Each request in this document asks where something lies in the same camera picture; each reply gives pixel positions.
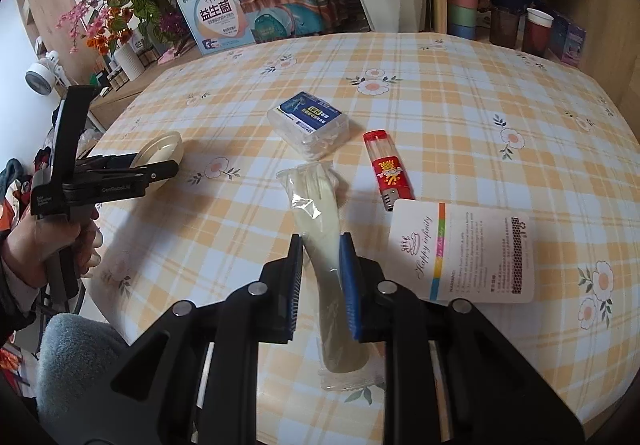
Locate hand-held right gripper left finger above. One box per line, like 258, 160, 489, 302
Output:
85, 232, 306, 445

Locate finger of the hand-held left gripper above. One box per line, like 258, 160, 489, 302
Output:
75, 152, 151, 173
70, 160, 180, 202

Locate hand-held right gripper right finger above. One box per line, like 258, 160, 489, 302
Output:
337, 231, 586, 445

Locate cream plastic bowl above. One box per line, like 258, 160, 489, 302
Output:
131, 131, 183, 183

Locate cream plastic fork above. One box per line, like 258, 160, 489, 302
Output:
276, 160, 386, 393

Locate person's left forearm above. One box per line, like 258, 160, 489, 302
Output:
0, 255, 38, 341

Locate person's left hand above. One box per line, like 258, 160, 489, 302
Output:
7, 212, 103, 288

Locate colourful cloth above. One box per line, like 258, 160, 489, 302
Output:
0, 159, 33, 246

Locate white ribbed vase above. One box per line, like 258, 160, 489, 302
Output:
114, 42, 146, 81

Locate orange artificial flowers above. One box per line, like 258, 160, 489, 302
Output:
87, 32, 118, 57

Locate red lighter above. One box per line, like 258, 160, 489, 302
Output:
362, 130, 416, 213

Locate white printed card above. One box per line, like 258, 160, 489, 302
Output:
387, 198, 536, 303

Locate clear plastic box blue label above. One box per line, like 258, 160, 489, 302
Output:
266, 91, 350, 161

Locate white and blue carton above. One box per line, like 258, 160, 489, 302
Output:
176, 0, 256, 57

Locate grey fluffy cushion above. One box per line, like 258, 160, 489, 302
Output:
35, 314, 131, 426

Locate yellow checked tablecloth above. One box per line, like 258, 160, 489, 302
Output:
85, 30, 640, 445

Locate brown cup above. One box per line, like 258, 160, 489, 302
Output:
489, 5, 523, 48

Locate red paper cup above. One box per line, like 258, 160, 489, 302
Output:
522, 8, 555, 57

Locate dark blue small box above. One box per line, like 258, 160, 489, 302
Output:
542, 10, 571, 56

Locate purple-blue small box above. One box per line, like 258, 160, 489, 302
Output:
560, 22, 587, 65

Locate white round camera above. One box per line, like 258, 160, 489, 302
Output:
25, 51, 66, 96

